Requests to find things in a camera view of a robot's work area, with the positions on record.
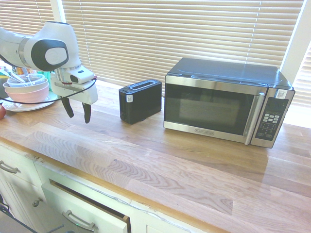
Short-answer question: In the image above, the silver drawer handle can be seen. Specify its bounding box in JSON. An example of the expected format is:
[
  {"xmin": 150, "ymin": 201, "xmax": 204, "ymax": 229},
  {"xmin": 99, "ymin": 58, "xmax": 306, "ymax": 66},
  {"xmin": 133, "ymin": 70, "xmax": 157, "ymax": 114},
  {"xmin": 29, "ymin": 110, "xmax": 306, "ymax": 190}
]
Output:
[
  {"xmin": 61, "ymin": 209, "xmax": 97, "ymax": 232},
  {"xmin": 0, "ymin": 160, "xmax": 20, "ymax": 174}
]

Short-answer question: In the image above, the black robot camera cable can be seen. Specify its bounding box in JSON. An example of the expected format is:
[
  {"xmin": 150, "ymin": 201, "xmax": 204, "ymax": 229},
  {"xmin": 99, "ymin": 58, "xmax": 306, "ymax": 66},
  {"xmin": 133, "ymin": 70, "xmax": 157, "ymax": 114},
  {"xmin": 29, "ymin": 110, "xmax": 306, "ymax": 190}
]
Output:
[{"xmin": 0, "ymin": 76, "xmax": 98, "ymax": 106}]

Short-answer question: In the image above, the white open drawer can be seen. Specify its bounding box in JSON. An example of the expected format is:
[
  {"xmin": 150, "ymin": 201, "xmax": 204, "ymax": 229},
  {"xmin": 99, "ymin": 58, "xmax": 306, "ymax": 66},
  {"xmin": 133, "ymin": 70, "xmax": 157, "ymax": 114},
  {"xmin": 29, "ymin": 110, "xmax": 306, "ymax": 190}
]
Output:
[{"xmin": 40, "ymin": 179, "xmax": 131, "ymax": 233}]

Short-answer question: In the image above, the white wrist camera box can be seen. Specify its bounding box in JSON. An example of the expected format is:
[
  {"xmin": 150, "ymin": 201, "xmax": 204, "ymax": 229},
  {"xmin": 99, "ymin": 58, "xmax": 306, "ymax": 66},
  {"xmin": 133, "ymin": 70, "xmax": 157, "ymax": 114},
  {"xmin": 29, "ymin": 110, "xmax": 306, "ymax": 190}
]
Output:
[{"xmin": 65, "ymin": 69, "xmax": 95, "ymax": 84}]

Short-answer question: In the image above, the white bowl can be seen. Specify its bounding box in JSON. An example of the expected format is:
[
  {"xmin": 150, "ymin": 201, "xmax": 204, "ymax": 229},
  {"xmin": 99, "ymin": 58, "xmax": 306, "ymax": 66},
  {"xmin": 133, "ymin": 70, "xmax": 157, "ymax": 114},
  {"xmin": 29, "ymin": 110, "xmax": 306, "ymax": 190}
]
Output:
[{"xmin": 2, "ymin": 78, "xmax": 50, "ymax": 94}]

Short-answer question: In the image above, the pink bowl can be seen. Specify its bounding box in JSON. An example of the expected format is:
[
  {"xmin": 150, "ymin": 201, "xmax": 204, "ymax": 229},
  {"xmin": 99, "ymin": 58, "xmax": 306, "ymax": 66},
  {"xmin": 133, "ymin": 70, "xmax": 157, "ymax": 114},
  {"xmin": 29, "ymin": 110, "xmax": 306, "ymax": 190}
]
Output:
[{"xmin": 4, "ymin": 82, "xmax": 51, "ymax": 103}]

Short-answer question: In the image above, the clear plastic container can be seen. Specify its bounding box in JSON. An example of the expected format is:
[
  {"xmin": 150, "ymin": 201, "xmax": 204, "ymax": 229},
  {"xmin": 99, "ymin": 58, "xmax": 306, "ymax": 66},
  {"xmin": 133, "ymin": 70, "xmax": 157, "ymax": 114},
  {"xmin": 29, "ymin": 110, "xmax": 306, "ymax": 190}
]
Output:
[{"xmin": 6, "ymin": 73, "xmax": 46, "ymax": 88}]

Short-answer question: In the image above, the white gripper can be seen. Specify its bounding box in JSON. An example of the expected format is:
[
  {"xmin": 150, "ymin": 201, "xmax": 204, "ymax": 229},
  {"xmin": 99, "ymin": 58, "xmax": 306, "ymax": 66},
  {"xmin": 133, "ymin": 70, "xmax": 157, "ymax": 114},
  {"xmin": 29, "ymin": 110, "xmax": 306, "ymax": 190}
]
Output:
[{"xmin": 50, "ymin": 80, "xmax": 99, "ymax": 124}]

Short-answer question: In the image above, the green plastic item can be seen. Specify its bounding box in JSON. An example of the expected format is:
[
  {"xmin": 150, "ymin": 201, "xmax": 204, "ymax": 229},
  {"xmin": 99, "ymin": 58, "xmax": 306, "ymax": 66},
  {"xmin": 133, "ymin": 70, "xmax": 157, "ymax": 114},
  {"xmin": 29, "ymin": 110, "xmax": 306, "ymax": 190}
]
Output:
[{"xmin": 44, "ymin": 71, "xmax": 56, "ymax": 92}]

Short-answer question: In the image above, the white plate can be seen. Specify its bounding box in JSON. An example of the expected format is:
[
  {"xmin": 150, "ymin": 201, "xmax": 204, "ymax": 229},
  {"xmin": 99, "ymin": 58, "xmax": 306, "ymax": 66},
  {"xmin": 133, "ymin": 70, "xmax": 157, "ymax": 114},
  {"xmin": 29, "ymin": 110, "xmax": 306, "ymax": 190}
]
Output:
[{"xmin": 0, "ymin": 93, "xmax": 59, "ymax": 112}]

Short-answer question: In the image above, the black two-slot toaster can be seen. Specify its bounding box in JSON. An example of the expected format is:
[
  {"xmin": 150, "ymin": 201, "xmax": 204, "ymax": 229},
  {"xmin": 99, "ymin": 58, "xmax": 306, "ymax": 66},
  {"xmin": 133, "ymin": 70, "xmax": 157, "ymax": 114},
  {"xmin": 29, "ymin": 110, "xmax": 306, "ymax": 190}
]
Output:
[{"xmin": 118, "ymin": 79, "xmax": 163, "ymax": 125}]

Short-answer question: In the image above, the stainless steel black microwave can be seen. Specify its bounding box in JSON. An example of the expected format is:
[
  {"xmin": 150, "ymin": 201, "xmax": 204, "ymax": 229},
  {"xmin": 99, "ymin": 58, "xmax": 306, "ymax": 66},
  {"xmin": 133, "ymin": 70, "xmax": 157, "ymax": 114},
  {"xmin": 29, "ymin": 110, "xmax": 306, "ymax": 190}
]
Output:
[{"xmin": 163, "ymin": 57, "xmax": 295, "ymax": 149}]

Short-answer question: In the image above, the narrow beige window blind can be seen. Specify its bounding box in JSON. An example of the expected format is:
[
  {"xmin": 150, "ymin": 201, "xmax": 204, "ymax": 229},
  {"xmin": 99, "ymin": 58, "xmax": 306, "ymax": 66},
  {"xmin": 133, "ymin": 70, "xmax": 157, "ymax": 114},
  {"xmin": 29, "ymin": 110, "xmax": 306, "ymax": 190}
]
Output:
[
  {"xmin": 0, "ymin": 0, "xmax": 55, "ymax": 37},
  {"xmin": 292, "ymin": 40, "xmax": 311, "ymax": 108}
]

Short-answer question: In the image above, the wide beige window blind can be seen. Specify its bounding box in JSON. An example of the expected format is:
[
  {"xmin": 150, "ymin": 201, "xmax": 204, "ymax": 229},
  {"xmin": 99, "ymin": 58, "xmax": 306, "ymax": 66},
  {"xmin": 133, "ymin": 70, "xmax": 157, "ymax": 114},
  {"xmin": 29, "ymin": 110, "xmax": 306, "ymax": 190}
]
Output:
[{"xmin": 61, "ymin": 0, "xmax": 305, "ymax": 85}]

